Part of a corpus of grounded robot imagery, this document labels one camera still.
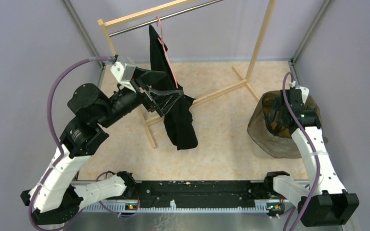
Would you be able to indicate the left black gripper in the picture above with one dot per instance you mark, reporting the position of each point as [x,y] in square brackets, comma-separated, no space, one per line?
[165,99]

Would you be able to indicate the dark translucent trash bag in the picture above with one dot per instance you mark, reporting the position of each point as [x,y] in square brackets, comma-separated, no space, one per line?
[271,126]

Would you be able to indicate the beige plastic trash bin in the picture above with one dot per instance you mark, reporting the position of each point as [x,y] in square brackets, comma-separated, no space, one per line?
[285,154]

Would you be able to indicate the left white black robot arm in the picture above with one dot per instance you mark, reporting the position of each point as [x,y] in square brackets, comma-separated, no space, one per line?
[54,200]

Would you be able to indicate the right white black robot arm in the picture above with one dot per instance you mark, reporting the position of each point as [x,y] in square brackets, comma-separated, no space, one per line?
[327,202]

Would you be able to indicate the black t-shirt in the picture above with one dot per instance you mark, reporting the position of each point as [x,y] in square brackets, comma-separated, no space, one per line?
[178,121]

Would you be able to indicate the metal hanging rod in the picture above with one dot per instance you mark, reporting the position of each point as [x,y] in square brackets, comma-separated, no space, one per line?
[164,17]

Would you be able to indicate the wooden clothes rack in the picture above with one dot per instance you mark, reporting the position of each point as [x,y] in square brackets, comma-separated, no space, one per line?
[195,35]

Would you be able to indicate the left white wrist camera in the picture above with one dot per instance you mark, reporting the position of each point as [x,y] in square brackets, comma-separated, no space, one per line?
[123,70]

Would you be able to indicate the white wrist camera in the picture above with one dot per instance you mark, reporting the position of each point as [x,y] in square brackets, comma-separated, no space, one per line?
[123,70]
[304,91]

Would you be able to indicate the pink wire hanger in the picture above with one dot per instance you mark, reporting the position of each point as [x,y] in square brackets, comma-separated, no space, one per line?
[167,54]

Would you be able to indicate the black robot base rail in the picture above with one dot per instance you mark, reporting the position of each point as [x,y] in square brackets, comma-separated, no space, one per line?
[202,194]

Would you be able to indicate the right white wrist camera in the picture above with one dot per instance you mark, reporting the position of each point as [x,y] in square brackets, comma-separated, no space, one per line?
[304,91]

